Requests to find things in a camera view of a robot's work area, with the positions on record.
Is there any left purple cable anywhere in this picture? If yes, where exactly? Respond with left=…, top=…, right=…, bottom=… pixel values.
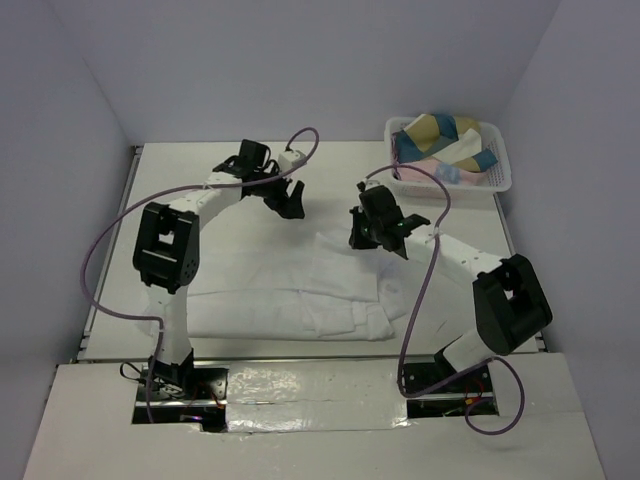
left=80, top=127, right=321, bottom=425

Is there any colourful patchwork shirt in basket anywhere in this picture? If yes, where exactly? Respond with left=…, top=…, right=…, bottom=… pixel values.
left=391, top=114, right=488, bottom=157

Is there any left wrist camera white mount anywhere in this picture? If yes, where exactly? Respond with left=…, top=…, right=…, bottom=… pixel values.
left=276, top=149, right=306, bottom=172

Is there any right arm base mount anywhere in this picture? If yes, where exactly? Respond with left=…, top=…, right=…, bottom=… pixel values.
left=403, top=360, right=498, bottom=419

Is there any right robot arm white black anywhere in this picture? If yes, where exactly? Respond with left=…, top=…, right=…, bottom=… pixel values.
left=349, top=182, right=553, bottom=398

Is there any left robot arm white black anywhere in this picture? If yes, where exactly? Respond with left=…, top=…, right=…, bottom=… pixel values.
left=133, top=140, right=312, bottom=399

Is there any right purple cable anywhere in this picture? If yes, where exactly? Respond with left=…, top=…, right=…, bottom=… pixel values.
left=363, top=164, right=526, bottom=436

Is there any white plastic basket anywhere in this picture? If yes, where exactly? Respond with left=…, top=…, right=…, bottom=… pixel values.
left=384, top=114, right=512, bottom=198

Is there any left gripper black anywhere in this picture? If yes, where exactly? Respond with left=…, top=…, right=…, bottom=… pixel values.
left=253, top=163, right=304, bottom=220

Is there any purple cable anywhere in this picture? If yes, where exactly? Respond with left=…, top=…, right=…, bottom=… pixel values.
left=363, top=164, right=526, bottom=436
left=80, top=127, right=321, bottom=425

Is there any pink shirt in basket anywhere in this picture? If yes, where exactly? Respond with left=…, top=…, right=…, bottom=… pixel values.
left=391, top=144, right=498, bottom=186

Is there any silver foil tape panel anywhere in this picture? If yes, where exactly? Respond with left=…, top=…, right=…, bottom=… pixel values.
left=225, top=359, right=409, bottom=433

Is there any white long sleeve shirt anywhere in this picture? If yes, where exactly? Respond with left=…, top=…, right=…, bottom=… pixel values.
left=141, top=230, right=409, bottom=342

